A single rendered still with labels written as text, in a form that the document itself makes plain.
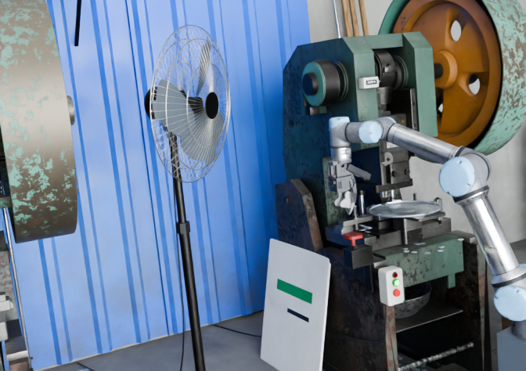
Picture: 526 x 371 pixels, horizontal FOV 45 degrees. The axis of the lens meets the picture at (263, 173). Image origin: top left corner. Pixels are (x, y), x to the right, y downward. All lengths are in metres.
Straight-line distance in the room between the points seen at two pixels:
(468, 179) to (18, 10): 1.42
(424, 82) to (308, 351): 1.26
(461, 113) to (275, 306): 1.25
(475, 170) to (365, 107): 0.62
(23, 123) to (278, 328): 1.75
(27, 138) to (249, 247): 2.15
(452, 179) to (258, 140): 1.80
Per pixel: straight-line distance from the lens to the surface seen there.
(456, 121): 2.95
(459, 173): 2.09
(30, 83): 1.85
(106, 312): 3.56
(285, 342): 3.10
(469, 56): 2.86
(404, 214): 2.63
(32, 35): 1.91
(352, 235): 2.42
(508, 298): 2.13
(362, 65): 2.55
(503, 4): 2.76
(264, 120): 3.69
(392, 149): 2.70
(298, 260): 2.97
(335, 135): 2.34
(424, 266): 2.68
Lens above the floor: 1.37
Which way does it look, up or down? 8 degrees down
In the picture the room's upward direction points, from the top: 6 degrees counter-clockwise
